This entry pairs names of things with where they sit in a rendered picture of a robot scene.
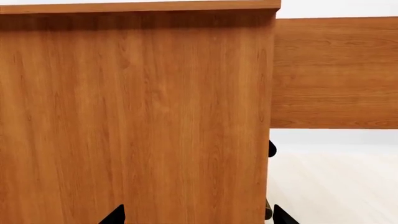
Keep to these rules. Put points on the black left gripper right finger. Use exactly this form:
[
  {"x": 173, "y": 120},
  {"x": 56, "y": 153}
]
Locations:
[{"x": 282, "y": 216}]

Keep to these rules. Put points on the open wooden drawer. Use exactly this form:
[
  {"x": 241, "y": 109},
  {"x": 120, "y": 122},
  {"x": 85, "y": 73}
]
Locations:
[{"x": 335, "y": 72}]

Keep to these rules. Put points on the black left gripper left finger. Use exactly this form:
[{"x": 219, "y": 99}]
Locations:
[{"x": 115, "y": 215}]

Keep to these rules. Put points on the brown wooden cabinet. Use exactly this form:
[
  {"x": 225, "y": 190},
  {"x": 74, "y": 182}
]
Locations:
[{"x": 133, "y": 116}]

